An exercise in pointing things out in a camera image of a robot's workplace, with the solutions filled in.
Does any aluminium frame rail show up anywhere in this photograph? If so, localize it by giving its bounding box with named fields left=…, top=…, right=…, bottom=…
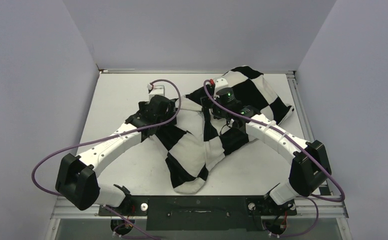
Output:
left=46, top=69, right=352, bottom=240

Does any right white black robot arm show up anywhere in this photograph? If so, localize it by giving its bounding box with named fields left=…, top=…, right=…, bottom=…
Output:
left=199, top=85, right=332, bottom=214

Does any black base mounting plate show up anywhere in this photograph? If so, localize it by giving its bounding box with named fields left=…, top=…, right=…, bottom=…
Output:
left=113, top=195, right=297, bottom=231

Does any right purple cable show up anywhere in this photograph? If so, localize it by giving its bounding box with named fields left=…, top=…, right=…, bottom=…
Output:
left=203, top=79, right=346, bottom=239

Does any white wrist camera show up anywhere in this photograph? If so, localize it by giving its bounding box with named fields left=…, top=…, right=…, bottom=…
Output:
left=147, top=84, right=165, bottom=99
left=210, top=77, right=229, bottom=93

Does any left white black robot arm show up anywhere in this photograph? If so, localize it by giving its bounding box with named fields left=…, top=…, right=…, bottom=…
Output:
left=55, top=95, right=177, bottom=215

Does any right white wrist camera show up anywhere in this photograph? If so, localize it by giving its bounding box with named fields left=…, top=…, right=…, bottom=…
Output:
left=210, top=77, right=229, bottom=93

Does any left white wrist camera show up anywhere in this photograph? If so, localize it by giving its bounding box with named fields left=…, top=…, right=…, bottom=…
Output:
left=147, top=84, right=165, bottom=99

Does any black and white checkered pillowcase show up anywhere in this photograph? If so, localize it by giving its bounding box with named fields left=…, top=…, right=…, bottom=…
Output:
left=151, top=65, right=294, bottom=194

